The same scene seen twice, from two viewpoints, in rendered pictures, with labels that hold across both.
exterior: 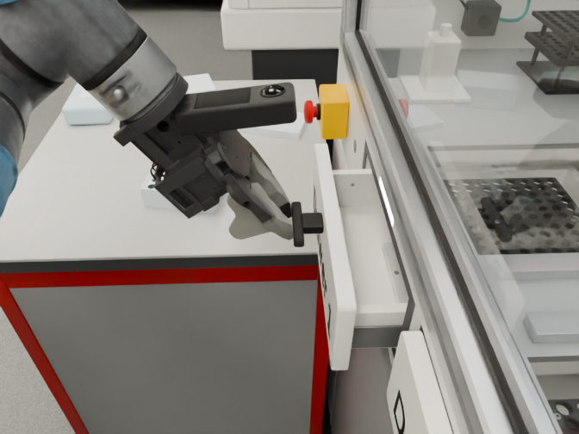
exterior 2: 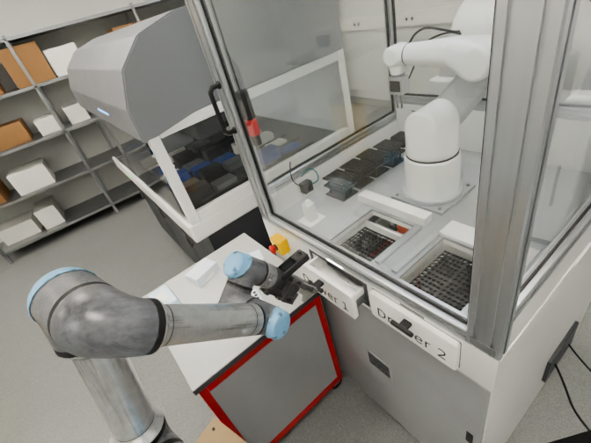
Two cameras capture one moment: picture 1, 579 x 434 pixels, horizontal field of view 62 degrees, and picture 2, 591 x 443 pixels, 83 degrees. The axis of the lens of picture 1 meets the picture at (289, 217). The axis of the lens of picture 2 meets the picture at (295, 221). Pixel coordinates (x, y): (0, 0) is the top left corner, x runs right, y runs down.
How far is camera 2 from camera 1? 0.66 m
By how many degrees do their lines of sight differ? 22
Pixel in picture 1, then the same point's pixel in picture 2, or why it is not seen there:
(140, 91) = (273, 276)
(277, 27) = (215, 221)
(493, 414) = (403, 291)
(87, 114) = not seen: hidden behind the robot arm
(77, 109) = not seen: hidden behind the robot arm
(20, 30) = (246, 279)
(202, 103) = (284, 269)
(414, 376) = (380, 299)
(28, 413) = not seen: outside the picture
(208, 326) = (286, 352)
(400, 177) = (339, 255)
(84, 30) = (259, 270)
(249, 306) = (297, 331)
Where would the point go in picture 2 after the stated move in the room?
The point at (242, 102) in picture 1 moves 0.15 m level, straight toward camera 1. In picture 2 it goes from (295, 262) to (331, 283)
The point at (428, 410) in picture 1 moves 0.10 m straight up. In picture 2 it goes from (389, 303) to (386, 279)
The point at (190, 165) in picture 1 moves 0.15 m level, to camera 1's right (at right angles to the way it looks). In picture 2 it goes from (289, 287) to (326, 261)
